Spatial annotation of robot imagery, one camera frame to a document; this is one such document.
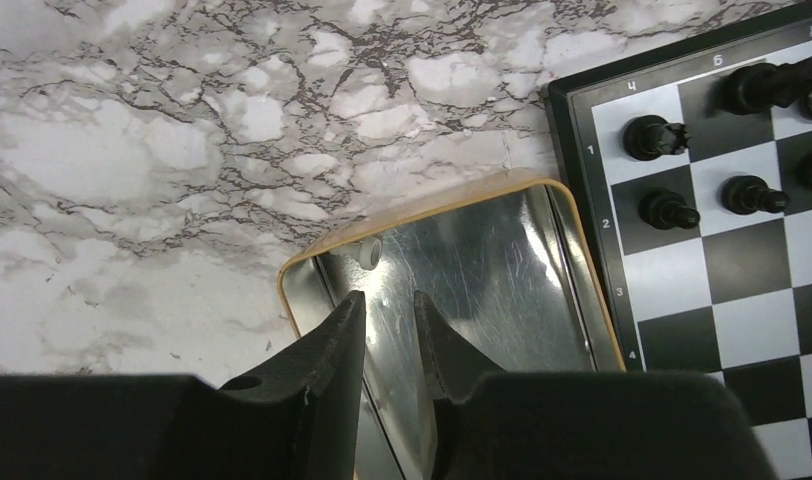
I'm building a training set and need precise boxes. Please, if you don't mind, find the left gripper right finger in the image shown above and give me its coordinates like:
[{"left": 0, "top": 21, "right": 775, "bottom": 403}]
[{"left": 414, "top": 291, "right": 775, "bottom": 479}]

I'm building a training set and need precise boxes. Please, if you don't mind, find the gold tin with white pieces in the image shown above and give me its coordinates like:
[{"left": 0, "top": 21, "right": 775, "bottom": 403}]
[{"left": 277, "top": 168, "right": 624, "bottom": 479}]

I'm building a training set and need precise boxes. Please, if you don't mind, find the white pawn left in tin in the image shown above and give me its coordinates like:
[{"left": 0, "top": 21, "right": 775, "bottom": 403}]
[{"left": 330, "top": 236, "right": 382, "bottom": 271}]

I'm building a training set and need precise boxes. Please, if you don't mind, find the black and white chessboard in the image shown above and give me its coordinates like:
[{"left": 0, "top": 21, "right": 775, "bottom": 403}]
[{"left": 542, "top": 1, "right": 812, "bottom": 479}]

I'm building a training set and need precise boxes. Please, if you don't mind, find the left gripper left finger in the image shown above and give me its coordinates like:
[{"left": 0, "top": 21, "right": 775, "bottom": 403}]
[{"left": 0, "top": 291, "right": 366, "bottom": 479}]

